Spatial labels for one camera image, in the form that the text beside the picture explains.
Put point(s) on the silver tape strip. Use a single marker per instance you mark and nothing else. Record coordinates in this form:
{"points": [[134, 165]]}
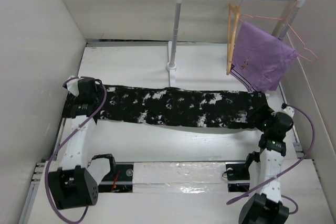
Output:
{"points": [[179, 177]]}

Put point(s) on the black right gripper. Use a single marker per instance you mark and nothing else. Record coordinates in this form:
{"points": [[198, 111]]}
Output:
{"points": [[264, 112]]}

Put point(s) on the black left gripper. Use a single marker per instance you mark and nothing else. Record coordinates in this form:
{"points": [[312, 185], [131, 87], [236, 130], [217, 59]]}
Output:
{"points": [[100, 94]]}

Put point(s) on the wooden hanger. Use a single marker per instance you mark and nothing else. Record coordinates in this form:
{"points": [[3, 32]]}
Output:
{"points": [[233, 19]]}

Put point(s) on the pink wire hanger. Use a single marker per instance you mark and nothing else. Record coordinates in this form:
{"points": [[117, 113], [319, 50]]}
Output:
{"points": [[291, 32]]}

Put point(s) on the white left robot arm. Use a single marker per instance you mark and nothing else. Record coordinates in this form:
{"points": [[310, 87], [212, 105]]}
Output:
{"points": [[75, 182]]}

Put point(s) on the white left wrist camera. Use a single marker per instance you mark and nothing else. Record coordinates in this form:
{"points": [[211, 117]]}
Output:
{"points": [[71, 84]]}

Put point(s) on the black white patterned trousers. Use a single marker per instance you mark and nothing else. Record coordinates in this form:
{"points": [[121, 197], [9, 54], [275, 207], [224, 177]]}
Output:
{"points": [[178, 107]]}

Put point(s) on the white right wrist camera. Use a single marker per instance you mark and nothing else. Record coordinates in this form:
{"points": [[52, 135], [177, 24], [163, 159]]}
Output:
{"points": [[287, 110]]}

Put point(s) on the purple garment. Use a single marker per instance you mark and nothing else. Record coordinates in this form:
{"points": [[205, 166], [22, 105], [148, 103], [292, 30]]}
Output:
{"points": [[260, 59]]}

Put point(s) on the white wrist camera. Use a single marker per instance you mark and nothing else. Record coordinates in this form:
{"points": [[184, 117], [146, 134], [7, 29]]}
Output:
{"points": [[287, 110], [71, 84]]}

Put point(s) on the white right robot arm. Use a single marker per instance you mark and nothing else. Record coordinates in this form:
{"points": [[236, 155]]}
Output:
{"points": [[265, 201]]}

